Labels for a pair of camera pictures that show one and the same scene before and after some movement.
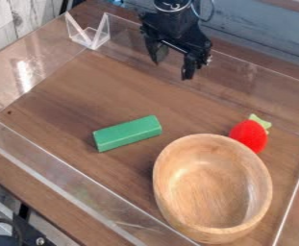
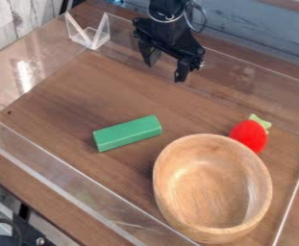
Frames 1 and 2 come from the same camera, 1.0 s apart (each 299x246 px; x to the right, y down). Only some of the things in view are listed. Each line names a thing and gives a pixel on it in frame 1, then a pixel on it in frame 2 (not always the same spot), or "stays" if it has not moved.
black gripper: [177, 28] → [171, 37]
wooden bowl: [213, 187] stays
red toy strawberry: [249, 132] stays
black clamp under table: [29, 234] stays
